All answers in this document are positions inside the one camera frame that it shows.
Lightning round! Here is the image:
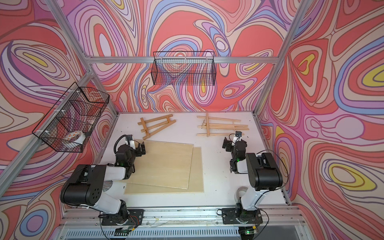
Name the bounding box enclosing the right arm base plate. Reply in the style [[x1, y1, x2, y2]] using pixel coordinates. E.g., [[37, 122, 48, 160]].
[[217, 208, 263, 226]]

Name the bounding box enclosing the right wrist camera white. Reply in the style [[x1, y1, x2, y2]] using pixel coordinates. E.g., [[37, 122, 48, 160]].
[[233, 131, 243, 143]]

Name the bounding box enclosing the black wire basket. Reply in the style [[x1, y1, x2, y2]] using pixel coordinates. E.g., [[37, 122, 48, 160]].
[[151, 51, 217, 87], [32, 83, 110, 153]]

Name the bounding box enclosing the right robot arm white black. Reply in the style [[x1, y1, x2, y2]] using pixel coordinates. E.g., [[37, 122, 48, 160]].
[[220, 137, 283, 226]]

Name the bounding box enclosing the left black wire basket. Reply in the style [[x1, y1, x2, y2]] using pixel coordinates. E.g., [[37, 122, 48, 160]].
[[32, 83, 110, 153]]

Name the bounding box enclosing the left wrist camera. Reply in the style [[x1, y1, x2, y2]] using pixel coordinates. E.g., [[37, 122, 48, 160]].
[[125, 135, 136, 149]]

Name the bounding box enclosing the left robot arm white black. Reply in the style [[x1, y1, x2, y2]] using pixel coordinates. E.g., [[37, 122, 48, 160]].
[[60, 135, 146, 229]]

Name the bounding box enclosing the clear tape roll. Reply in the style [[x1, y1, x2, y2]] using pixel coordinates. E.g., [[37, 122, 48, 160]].
[[234, 186, 248, 203]]

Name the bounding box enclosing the wooden easel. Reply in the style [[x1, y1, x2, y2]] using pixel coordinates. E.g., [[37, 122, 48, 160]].
[[138, 114, 176, 140], [197, 113, 250, 137]]

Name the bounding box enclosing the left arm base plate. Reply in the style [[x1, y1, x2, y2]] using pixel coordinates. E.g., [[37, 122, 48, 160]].
[[99, 209, 145, 227]]

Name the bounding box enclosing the silver cup of pencils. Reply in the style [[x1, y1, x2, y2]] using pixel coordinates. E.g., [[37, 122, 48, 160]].
[[103, 181, 113, 192]]

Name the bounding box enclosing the plywood board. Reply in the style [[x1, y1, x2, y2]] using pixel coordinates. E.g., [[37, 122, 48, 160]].
[[123, 140, 194, 189], [124, 147, 204, 195]]

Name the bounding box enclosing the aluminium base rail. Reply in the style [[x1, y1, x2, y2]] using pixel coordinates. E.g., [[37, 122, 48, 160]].
[[53, 206, 314, 240]]

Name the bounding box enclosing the back black wire basket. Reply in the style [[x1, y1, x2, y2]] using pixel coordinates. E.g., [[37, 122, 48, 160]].
[[151, 51, 217, 87]]

